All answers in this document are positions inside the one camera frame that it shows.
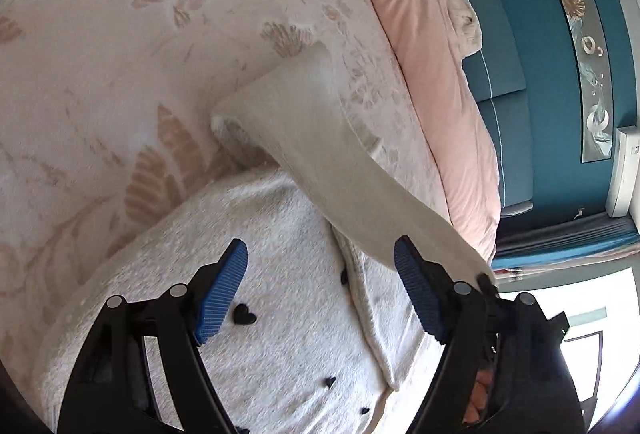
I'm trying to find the cream knit sweater black hearts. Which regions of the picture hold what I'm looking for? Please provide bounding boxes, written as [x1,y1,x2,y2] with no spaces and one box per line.
[32,43,489,433]

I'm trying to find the blue window curtain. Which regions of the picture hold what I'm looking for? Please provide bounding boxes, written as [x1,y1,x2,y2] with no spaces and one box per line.
[491,212,639,269]

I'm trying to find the teal upholstered headboard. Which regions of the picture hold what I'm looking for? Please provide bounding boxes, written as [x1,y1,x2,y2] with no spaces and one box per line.
[463,0,534,217]

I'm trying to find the white air conditioner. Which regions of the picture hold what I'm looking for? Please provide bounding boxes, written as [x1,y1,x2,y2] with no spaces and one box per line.
[605,125,639,219]

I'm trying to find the cream fluffy garment on pillow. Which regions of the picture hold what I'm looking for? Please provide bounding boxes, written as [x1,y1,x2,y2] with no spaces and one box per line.
[445,0,483,58]

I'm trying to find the pink floral bed blanket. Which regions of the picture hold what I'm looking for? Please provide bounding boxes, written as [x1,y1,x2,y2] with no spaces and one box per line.
[0,0,452,380]

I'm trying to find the peach pink duvet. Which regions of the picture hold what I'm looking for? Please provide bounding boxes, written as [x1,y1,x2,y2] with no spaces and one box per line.
[372,0,501,261]

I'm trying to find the long decorative wall painting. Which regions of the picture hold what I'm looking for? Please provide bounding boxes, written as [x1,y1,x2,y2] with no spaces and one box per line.
[560,0,614,163]

